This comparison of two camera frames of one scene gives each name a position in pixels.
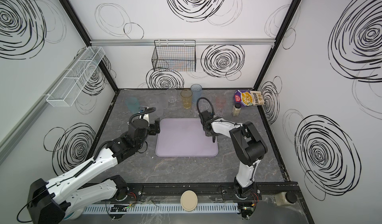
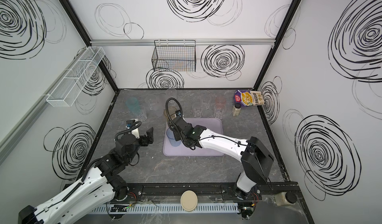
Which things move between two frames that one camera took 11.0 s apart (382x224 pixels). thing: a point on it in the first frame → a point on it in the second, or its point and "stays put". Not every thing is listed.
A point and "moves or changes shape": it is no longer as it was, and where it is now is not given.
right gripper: (206, 120) → (176, 125)
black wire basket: (176, 56) stays put
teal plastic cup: (133, 104) stays put
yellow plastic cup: (186, 94) → (169, 112)
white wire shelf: (65, 94) stays put
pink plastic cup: (220, 101) stays put
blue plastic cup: (196, 89) → (171, 138)
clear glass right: (220, 110) stays put
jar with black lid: (285, 198) stays put
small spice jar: (236, 109) stays put
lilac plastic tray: (184, 137) moves or changes shape
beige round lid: (189, 200) stays put
